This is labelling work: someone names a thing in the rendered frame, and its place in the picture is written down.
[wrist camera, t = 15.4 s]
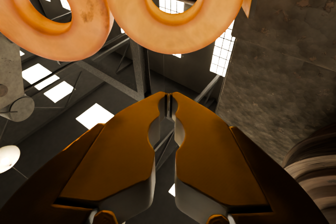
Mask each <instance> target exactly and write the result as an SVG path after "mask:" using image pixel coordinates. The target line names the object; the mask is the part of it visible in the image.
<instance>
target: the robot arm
mask: <svg viewBox="0 0 336 224"><path fill-rule="evenodd" d="M168 107H169V117H170V118H172V119H173V120H174V121H175V128H174V140H175V142H176V143H177V144H178V145H179V149H178V150H177V151H176V153H175V174H174V191H175V204H176V206H177V208H178V209H179V210H180V211H181V212H183V213H184V214H186V215H188V216H189V217H191V218H192V219H194V220H195V221H197V222H198V223H200V224H329V222H328V220H327V219H326V218H325V216H324V215H323V213H322V212H321V210H320V209H319V208H318V206H317V205H316V204H315V202H314V201H313V200H312V199H311V197H310V196H309V195H308V194H307V193H306V191H305V190H304V189H303V188H302V187H301V186H300V185H299V183H298V182H297V181H296V180H295V179H294V178H293V177H292V176H291V175H290V174H289V173H288V172H287V171H286V170H285V169H283V168H282V167H281V166H280V165H279V164H278V163H277V162H276V161H275V160H273V159H272V158H271V157H270V156H269V155H268V154H267V153H266V152H265V151H263V150H262V149H261V148H260V147H259V146H258V145H257V144H256V143H254V142H253V141H252V140H251V139H250V138H249V137H248V136H247V135H245V134H244V133H243V132H242V131H241V130H240V129H239V128H238V127H237V126H229V125H228V124H227V123H226V122H224V121H223V120H222V119H221V118H220V117H219V116H217V115H216V114H215V113H214V112H212V111H211V110H209V109H208V108H206V107H204V106H203V105H201V104H199V103H197V102H195V101H194V100H192V99H190V98H188V97H186V96H185V95H183V94H181V93H179V92H173V93H170V94H169V93H165V92H162V91H160V92H157V93H155V94H153V95H151V96H149V97H147V98H145V99H143V100H140V101H138V102H136V103H134V104H132V105H130V106H128V107H127V108H125V109H123V110H122V111H120V112H119V113H117V114H116V115H114V116H113V117H112V118H111V119H109V120H108V121H107V122H106V123H99V122H98V123H97V124H96V125H94V126H93V127H92V128H91V129H89V130H88V131H87V132H85V133H84V134H83V135H81V136H80V137H79V138H78V139H76V140H75V141H74V142H72V143H71V144H70V145H68V146H67V147H66V148H65V149H63V150H62V151H61V152H59V153H58V154H57V155H55V156H54V157H53V158H52V159H50V160H49V161H48V162H46V163H45V164H44V165H43V166H42V167H40V168H39V169H38V170H37V171H36V172H35V173H34V174H33V175H32V176H31V177H29V178H28V179H27V180H26V181H25V182H24V183H23V184H22V185H21V186H20V187H19V189H18V190H17V191H16V192H15V193H14V194H13V195H12V196H11V197H10V198H9V200H8V201H7V202H6V203H5V204H4V206H3V207H2V208H1V209H0V224H125V222H126V221H127V220H129V219H130V218H132V217H134V216H136V215H138V214H140V213H141V212H143V211H145V210H147V209H148V208H149V207H150V206H151V204H152V202H153V197H154V190H155V183H156V170H155V151H154V149H153V147H154V145H155V144H156V143H157V142H158V141H159V140H160V122H161V121H162V120H163V119H164V118H165V117H167V115H168Z"/></svg>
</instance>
